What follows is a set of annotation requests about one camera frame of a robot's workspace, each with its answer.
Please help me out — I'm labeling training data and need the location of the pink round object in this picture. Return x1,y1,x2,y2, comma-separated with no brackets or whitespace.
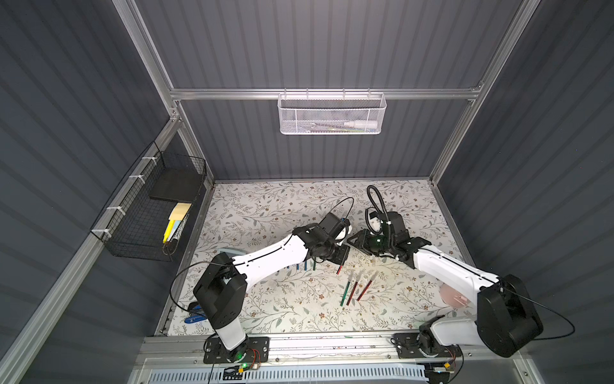
440,284,469,309

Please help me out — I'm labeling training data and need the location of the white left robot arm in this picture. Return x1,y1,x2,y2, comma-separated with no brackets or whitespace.
193,213,352,353

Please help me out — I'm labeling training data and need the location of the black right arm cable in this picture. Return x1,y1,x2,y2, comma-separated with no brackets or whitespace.
366,184,390,227

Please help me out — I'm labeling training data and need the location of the blue stapler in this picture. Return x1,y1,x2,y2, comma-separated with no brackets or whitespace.
184,302,207,324

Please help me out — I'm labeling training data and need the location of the white wire mesh basket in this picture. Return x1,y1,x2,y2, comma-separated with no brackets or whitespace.
277,91,387,135

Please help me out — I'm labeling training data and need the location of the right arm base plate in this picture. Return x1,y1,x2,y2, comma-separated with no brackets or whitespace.
390,330,462,361

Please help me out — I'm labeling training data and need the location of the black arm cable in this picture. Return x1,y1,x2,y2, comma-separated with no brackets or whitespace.
169,261,222,315
366,184,390,227

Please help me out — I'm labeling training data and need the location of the white ventilated front panel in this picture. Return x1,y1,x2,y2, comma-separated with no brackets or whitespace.
145,363,428,383

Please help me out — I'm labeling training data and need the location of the white tube in basket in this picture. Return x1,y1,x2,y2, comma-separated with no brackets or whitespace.
343,120,380,132

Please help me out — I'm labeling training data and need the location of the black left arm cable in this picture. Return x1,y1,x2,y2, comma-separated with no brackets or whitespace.
169,261,222,315

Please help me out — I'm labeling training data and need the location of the yellow sticky note pad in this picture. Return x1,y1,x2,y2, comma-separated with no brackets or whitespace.
162,203,192,244

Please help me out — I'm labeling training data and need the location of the black wire wall basket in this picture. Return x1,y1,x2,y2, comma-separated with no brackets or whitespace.
91,142,207,262

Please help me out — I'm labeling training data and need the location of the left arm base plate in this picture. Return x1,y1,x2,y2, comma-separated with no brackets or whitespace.
203,335,270,365

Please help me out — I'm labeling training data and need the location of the black notebook in basket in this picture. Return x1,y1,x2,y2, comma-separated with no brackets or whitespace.
149,169,202,203

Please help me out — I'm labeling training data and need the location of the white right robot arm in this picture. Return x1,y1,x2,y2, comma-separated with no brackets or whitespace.
348,213,544,358

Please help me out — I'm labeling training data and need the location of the dark red carving knife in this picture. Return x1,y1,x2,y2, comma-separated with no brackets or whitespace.
357,272,379,302

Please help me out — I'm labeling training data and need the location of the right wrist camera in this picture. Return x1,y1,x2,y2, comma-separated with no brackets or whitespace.
366,211,382,235

